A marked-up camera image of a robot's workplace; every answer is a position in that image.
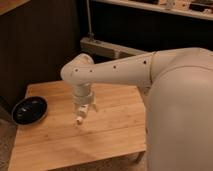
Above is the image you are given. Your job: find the small clear bottle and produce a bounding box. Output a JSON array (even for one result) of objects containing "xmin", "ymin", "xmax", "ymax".
[{"xmin": 76, "ymin": 105, "xmax": 89, "ymax": 125}]

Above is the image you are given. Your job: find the grey metal beam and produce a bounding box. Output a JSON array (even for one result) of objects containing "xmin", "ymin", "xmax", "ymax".
[{"xmin": 80, "ymin": 37, "xmax": 144, "ymax": 59}]

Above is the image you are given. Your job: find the metal vertical pole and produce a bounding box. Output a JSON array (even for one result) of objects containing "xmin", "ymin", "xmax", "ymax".
[{"xmin": 86, "ymin": 0, "xmax": 94, "ymax": 41}]

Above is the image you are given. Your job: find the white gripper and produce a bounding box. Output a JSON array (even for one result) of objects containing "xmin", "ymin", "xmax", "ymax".
[{"xmin": 73, "ymin": 92, "xmax": 98, "ymax": 116}]

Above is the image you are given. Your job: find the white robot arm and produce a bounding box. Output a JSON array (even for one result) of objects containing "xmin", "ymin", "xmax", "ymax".
[{"xmin": 61, "ymin": 47, "xmax": 213, "ymax": 171}]

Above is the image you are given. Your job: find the wooden table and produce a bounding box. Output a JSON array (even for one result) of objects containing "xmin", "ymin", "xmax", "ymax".
[{"xmin": 8, "ymin": 81, "xmax": 146, "ymax": 171}]

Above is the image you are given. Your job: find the upper shelf board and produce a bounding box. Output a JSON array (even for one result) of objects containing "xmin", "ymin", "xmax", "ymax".
[{"xmin": 93, "ymin": 0, "xmax": 213, "ymax": 21}]

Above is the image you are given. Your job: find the black ceramic bowl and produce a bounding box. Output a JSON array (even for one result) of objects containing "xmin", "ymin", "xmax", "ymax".
[{"xmin": 12, "ymin": 96, "xmax": 48, "ymax": 125}]

